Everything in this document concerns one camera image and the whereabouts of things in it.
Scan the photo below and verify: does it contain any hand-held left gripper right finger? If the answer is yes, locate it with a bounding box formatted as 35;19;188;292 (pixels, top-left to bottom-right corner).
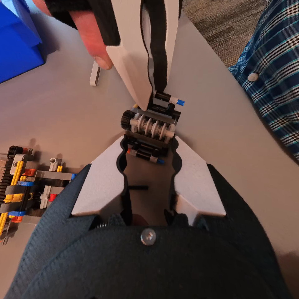
173;136;227;226

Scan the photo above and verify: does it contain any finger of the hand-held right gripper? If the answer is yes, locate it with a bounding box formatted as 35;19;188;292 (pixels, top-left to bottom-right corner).
143;0;180;93
106;0;154;111

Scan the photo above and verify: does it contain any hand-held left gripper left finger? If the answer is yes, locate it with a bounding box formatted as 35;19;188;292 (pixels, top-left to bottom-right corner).
71;135;133;225

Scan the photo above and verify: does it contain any small grey lego engine assembly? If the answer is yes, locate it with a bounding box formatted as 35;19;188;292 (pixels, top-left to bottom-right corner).
121;92;185;164

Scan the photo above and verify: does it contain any white lego beam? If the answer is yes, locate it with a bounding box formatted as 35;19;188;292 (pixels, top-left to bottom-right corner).
89;61;101;86

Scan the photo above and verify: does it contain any large lego chassis assembly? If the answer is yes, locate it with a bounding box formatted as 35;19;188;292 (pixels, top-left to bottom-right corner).
0;145;77;244

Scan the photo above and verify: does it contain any person's right hand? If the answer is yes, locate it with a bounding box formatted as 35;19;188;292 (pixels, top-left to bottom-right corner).
31;0;114;71

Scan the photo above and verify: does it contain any blue plastic bin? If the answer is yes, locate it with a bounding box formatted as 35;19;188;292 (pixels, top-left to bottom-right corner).
0;0;45;84

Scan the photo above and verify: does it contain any blue plaid shirt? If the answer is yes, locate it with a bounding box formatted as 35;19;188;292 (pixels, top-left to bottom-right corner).
228;0;299;161

